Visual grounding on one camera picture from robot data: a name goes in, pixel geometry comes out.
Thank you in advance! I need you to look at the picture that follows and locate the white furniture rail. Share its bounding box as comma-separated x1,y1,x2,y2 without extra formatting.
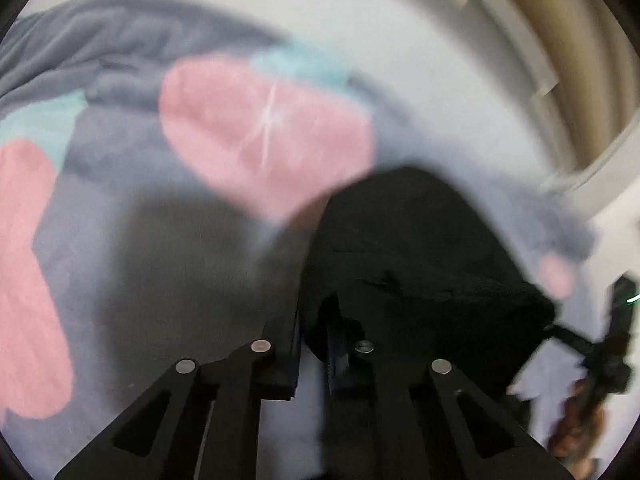
400,0,640,221

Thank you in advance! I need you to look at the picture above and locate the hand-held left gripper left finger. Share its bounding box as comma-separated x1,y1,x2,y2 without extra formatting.
54,304,302,480

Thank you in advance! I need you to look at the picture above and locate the black garment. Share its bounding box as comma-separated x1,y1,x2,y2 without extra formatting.
299,165,559,480

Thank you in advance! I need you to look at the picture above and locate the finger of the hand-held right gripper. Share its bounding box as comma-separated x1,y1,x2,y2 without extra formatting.
544,323,597,357

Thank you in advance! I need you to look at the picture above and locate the person's right hand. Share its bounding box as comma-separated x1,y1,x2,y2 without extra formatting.
548,379,607,462

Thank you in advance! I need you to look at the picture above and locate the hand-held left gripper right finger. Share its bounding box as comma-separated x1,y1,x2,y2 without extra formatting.
319,294,577,480

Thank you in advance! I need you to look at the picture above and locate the grey blanket with pink patches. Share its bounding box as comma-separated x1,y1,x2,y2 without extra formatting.
0,0,601,480

